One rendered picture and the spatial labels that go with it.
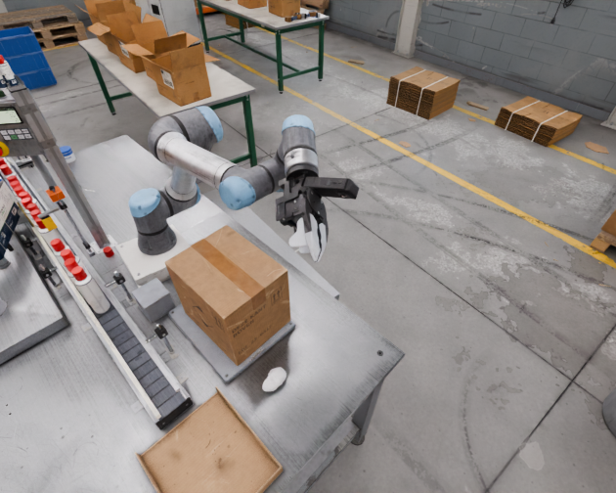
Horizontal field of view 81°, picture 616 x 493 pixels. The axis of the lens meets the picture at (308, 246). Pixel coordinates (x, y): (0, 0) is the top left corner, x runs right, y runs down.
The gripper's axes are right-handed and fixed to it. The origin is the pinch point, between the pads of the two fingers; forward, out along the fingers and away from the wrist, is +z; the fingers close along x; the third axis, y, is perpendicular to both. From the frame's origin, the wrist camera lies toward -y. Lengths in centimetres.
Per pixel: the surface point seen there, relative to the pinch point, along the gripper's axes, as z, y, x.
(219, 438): 29, 53, -30
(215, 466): 36, 52, -28
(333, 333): 0, 27, -58
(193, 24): -563, 271, -173
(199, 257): -21, 49, -16
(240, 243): -26, 40, -24
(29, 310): -16, 116, -1
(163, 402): 19, 66, -20
